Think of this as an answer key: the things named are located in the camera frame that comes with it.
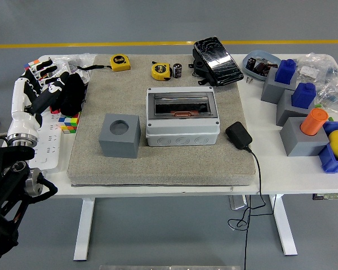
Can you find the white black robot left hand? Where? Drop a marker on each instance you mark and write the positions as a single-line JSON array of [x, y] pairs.
[[21, 121]]

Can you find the smoky transparent box lid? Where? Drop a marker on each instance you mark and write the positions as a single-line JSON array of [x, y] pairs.
[[180, 101]]

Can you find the grey plastic junction box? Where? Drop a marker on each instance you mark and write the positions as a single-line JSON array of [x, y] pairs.
[[183, 135]]

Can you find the silver box under table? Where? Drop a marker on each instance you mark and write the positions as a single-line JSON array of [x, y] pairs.
[[238, 202]]

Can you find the small red object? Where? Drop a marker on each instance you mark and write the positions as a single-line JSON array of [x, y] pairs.
[[55, 111]]

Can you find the white power strip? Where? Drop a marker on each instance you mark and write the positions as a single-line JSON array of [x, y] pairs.
[[49, 146]]

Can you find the multicoloured puzzle cube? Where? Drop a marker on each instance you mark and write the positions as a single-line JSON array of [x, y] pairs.
[[31, 64], [69, 123]]

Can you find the black cloth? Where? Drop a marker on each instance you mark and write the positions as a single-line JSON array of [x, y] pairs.
[[73, 95]]

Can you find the white socket package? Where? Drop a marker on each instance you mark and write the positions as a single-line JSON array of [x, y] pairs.
[[63, 69]]

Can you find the clear bag of parts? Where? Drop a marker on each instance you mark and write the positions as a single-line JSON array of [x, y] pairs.
[[312, 70], [335, 92], [79, 60]]

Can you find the grey holder block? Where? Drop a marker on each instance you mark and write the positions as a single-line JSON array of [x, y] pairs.
[[119, 146], [301, 144], [271, 90], [286, 111]]

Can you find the white table leg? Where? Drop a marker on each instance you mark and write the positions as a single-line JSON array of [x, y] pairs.
[[83, 230], [284, 230]]

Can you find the yellow round tape measure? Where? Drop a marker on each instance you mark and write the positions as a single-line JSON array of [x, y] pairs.
[[160, 71]]

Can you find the grey-brown mat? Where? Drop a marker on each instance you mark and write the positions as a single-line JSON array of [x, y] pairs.
[[169, 166]]

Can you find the small black cylindrical capacitor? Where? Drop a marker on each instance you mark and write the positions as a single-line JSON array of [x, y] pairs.
[[177, 71]]

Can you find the shiny black case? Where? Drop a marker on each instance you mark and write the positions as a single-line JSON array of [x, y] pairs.
[[217, 60]]

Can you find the black power adapter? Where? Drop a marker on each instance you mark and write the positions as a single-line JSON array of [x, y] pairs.
[[238, 135]]

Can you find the light blue tray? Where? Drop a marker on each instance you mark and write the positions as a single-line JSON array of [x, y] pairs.
[[252, 73]]

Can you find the brown capacitor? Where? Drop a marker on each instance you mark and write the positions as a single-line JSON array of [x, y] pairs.
[[260, 69]]

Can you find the blue plastic block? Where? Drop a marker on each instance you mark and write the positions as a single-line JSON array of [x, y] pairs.
[[284, 73], [302, 97]]

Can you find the green plastic piece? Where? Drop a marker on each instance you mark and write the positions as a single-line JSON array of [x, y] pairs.
[[331, 119]]

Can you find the blue plastic bin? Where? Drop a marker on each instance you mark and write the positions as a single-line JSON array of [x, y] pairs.
[[331, 163]]

